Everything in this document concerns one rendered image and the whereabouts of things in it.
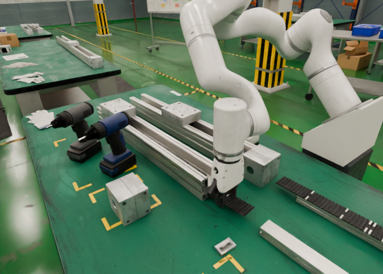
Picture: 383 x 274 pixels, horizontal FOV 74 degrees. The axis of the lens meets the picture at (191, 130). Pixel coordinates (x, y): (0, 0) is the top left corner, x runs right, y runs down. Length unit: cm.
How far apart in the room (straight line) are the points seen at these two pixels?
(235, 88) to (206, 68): 10
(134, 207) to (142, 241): 10
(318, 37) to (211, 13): 46
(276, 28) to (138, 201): 77
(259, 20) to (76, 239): 91
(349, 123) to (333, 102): 12
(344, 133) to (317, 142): 12
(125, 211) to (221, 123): 37
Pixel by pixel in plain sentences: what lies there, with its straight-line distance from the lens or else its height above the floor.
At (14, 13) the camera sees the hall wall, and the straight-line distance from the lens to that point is 1557.
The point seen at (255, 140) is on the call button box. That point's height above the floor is 82.
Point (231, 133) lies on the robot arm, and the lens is 65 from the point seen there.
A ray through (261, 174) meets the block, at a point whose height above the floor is 84.
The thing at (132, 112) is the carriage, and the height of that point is 88.
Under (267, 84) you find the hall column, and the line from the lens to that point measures 416.
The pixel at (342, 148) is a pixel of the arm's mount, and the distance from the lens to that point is 110.
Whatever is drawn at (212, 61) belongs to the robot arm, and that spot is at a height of 121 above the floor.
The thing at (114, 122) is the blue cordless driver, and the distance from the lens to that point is 92.
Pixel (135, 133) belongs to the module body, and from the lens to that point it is 108.
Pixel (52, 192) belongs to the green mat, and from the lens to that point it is 102.
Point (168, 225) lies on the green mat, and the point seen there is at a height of 78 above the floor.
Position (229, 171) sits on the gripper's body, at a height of 93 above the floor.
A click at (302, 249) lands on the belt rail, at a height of 81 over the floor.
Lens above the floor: 137
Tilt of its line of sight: 28 degrees down
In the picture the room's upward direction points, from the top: 2 degrees counter-clockwise
